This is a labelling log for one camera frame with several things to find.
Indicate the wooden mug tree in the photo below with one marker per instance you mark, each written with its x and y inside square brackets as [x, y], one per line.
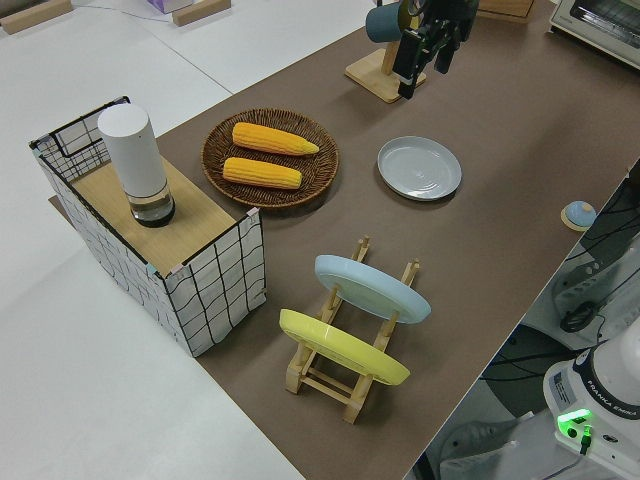
[375, 75]

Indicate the white cylinder with glass base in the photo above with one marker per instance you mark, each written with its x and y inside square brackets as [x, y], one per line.
[132, 150]

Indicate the light blue plate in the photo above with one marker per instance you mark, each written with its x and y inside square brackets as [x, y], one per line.
[372, 290]

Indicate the gray plate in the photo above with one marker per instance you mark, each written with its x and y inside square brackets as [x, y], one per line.
[419, 169]

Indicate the yellow corn cob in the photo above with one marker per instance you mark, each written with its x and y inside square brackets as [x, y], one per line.
[260, 172]
[272, 139]

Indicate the purple tissue box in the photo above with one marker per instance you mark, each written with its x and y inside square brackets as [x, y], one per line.
[167, 4]

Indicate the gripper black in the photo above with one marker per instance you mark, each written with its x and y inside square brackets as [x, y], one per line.
[447, 12]

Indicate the wooden block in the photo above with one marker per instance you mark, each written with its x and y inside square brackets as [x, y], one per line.
[30, 17]
[200, 11]

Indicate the wooden plate rack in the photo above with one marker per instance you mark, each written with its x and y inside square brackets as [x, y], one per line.
[320, 380]

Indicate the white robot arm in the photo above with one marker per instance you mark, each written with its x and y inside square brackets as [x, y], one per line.
[600, 385]

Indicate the round wicker basket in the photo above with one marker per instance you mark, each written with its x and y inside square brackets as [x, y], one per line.
[215, 160]

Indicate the yellow plate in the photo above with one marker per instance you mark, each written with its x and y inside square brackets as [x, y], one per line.
[340, 345]

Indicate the white toaster oven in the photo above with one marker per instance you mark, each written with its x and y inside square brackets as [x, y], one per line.
[595, 22]

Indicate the dark blue mug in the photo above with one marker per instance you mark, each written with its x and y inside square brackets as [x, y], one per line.
[382, 22]

